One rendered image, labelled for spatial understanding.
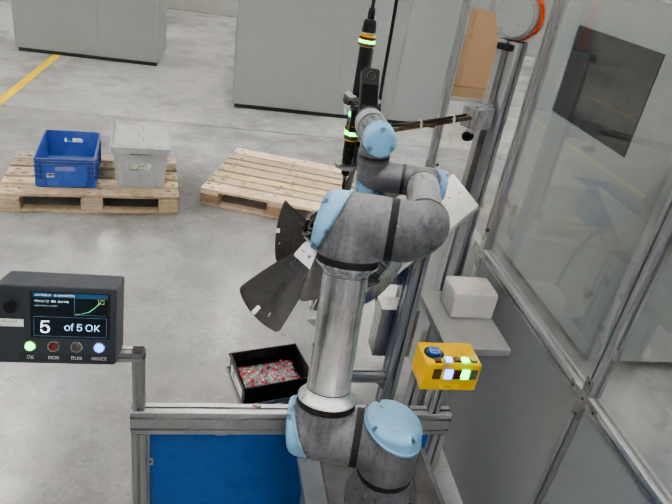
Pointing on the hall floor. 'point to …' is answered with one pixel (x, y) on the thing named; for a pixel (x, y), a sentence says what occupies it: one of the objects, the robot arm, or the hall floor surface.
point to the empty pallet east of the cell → (270, 182)
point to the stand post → (402, 326)
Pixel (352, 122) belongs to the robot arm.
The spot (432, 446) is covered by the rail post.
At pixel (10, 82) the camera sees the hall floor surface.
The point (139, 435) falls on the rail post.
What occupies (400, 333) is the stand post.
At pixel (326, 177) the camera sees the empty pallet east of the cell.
